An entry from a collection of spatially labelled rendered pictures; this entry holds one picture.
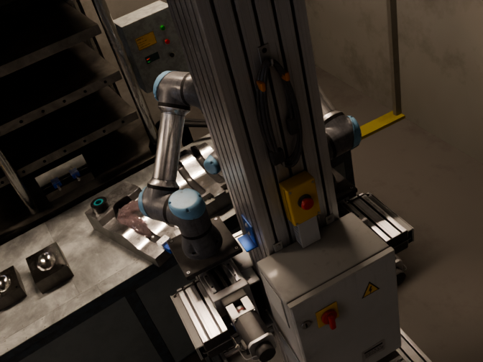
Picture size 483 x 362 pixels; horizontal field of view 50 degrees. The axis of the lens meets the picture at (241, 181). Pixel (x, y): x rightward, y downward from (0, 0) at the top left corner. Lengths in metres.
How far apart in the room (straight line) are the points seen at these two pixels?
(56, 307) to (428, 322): 1.78
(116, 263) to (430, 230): 1.85
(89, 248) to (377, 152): 2.22
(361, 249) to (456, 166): 2.28
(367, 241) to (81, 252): 1.45
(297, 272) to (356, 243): 0.19
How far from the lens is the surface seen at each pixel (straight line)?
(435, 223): 3.31
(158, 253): 2.24
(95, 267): 2.41
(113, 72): 2.82
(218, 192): 2.36
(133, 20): 2.88
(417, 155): 3.82
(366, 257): 1.48
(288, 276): 1.47
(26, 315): 2.41
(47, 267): 2.48
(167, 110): 1.83
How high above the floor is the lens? 2.33
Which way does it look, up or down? 37 degrees down
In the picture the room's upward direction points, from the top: 17 degrees counter-clockwise
